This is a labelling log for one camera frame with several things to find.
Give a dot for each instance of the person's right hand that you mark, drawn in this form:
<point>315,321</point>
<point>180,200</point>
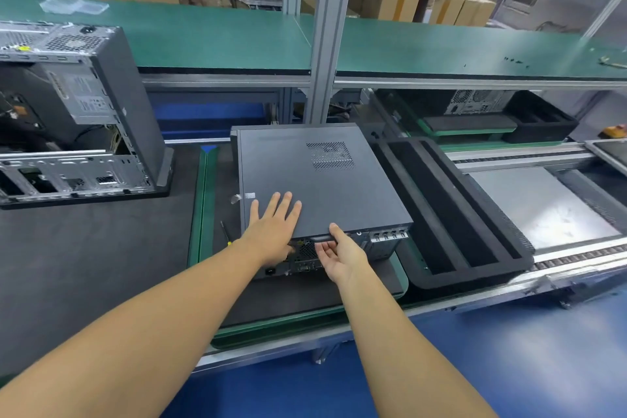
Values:
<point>343,256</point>

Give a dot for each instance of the person's left hand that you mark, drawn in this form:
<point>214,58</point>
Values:
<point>269,236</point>

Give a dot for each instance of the dark grey computer case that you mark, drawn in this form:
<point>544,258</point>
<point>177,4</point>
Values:
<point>313,183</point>

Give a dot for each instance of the distant computer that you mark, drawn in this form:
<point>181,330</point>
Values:
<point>478,102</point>

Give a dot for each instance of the silver computer case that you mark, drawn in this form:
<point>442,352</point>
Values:
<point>108,89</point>

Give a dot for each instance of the person's right forearm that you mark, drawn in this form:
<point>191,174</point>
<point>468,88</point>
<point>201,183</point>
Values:
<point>411,354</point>

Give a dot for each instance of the person's left forearm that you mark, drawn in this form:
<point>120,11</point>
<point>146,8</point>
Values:
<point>137,344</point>

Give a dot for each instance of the blue plastic crate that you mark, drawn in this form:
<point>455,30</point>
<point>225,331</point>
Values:
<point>215,119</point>

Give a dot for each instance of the black divided foam tray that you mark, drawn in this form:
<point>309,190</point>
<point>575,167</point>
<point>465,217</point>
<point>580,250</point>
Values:
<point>480,271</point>

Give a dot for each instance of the green pallet dark mat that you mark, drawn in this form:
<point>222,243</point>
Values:
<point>470,125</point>

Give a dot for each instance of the grey metal conveyor plate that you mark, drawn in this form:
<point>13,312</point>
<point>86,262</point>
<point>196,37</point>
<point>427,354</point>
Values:
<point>544,205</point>

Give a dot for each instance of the long green workbench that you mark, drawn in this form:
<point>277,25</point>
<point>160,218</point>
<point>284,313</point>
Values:
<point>441,45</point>

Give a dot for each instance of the scattered small black screws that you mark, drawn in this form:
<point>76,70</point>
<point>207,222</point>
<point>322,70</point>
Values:
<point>511,60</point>

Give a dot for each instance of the yellow push button box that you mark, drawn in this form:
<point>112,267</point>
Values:
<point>615,131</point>

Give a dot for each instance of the clear plastic bag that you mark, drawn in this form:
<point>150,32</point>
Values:
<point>73,5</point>

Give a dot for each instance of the small yellowish hand tool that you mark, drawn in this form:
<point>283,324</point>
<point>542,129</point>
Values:
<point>615,62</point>

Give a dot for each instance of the aluminium conveyor frame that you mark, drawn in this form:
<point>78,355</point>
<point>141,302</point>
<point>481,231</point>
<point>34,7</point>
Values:
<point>441,307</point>

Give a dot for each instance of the thick aluminium frame post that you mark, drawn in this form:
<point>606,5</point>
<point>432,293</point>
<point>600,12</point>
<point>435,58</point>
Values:
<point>333,31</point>

